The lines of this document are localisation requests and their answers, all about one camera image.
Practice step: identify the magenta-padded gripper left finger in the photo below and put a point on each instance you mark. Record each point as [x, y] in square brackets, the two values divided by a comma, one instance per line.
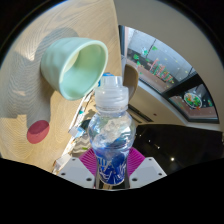
[75, 171]

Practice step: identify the pale green ceramic mug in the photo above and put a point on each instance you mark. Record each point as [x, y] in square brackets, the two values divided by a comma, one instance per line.
[56, 63]

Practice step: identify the clear blue-labelled drink bottle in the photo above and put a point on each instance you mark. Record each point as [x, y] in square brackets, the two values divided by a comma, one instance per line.
[111, 133]

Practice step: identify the large decorated window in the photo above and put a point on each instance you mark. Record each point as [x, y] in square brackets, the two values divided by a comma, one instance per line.
[160, 70]

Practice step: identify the white carton box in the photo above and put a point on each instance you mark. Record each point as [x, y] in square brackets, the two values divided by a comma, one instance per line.
[63, 161]

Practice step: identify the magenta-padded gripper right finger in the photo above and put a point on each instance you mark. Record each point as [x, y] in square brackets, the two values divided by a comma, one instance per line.
[148, 170]

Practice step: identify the blue and white box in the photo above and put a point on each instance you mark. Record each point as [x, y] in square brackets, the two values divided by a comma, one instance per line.
[107, 74]

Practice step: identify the flat round red coaster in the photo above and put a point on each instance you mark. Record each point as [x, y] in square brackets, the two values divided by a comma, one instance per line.
[37, 132]

